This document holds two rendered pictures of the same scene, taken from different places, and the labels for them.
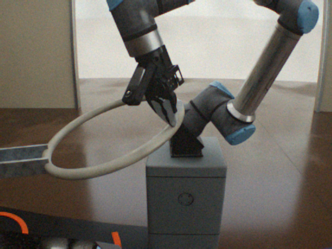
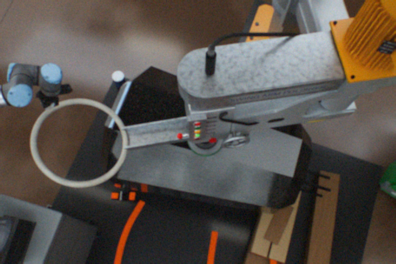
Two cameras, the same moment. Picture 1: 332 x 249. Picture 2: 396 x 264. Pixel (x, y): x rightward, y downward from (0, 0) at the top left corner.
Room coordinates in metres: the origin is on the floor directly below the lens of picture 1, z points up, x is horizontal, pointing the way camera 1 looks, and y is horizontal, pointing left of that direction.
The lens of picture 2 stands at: (1.30, 0.92, 3.09)
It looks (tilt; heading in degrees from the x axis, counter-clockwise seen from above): 71 degrees down; 193
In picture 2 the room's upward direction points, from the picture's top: 1 degrees clockwise
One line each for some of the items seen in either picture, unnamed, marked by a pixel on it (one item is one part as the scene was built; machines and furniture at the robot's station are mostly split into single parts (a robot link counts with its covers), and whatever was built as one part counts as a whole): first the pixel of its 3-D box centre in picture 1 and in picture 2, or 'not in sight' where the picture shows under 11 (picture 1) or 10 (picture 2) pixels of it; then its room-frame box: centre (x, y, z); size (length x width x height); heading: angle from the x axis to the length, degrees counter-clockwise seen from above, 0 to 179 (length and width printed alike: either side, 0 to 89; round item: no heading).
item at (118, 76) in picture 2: not in sight; (119, 79); (-0.02, -0.11, 0.08); 0.10 x 0.10 x 0.13
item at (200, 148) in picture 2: not in sight; (205, 137); (0.58, 0.79, 0.91); 0.21 x 0.21 x 0.01
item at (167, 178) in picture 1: (183, 213); (44, 241); (1.39, -0.10, 0.43); 0.50 x 0.50 x 0.85; 88
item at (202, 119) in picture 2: not in sight; (197, 128); (0.71, 0.77, 1.41); 0.08 x 0.03 x 0.28; 113
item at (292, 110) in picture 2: not in sight; (286, 100); (0.44, 1.15, 1.35); 0.74 x 0.23 x 0.49; 113
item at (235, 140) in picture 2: not in sight; (234, 135); (0.64, 0.95, 1.24); 0.15 x 0.10 x 0.15; 113
